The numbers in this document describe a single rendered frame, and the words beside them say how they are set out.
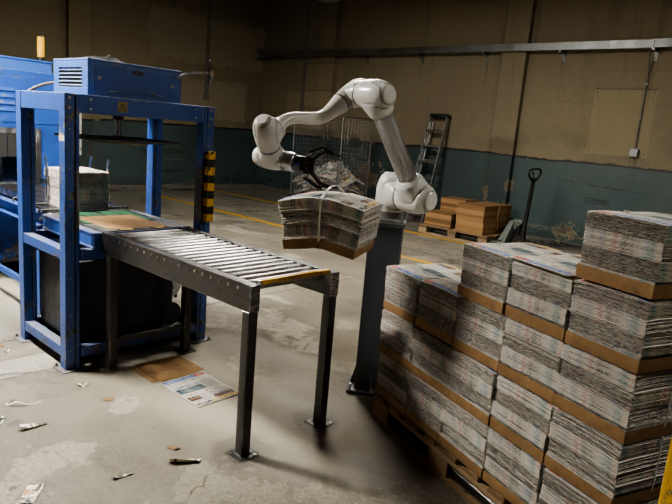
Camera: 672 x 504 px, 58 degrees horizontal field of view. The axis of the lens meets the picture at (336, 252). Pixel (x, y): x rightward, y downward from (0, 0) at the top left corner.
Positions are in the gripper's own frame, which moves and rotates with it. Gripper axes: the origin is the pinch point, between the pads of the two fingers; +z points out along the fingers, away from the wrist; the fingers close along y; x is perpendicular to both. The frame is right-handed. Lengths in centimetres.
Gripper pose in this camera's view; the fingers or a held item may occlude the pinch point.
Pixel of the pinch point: (337, 170)
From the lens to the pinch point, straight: 276.3
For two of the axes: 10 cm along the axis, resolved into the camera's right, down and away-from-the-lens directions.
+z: 9.3, 2.2, -3.0
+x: -3.4, 1.8, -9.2
